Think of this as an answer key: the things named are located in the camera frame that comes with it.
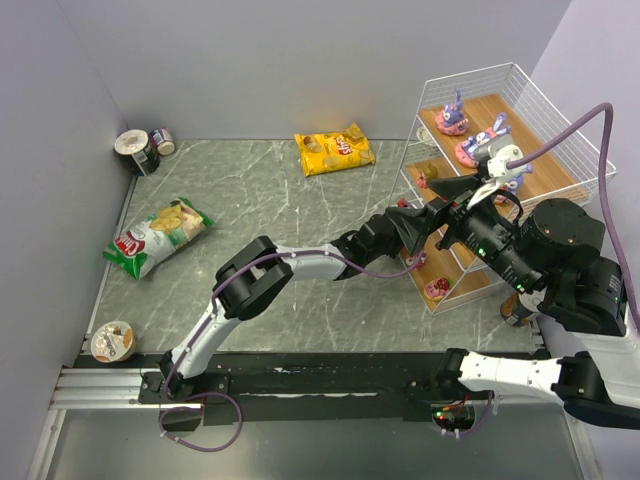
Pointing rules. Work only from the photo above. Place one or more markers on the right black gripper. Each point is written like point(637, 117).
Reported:
point(461, 213)

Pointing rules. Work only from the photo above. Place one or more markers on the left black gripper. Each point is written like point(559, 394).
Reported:
point(400, 228)

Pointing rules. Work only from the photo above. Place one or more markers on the pink bear strawberry donut toy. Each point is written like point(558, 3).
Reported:
point(437, 289)

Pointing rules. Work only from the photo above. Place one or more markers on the purple bunny with cupcake toy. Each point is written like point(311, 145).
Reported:
point(514, 183)

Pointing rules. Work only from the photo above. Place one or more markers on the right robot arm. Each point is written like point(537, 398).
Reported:
point(552, 259)

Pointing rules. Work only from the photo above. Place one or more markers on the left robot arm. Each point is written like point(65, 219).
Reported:
point(251, 280)

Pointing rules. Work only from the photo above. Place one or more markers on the Chobani yogurt cup behind shelf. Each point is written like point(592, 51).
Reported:
point(423, 136)

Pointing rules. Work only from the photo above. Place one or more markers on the yellow Lays chips bag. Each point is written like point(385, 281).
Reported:
point(335, 151)

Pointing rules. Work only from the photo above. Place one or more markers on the tin can front right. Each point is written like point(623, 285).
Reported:
point(514, 312)

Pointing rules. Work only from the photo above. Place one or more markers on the green chips bag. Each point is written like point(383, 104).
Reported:
point(148, 243)

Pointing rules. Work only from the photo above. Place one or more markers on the small blue white cup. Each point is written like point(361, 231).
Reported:
point(162, 140)

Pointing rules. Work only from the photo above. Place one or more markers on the Chobani yogurt cup front left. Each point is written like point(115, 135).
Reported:
point(113, 342)

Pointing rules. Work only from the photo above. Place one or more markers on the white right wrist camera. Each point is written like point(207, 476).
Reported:
point(493, 158)

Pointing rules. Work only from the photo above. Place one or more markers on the white wire wooden shelf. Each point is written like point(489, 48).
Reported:
point(499, 99)

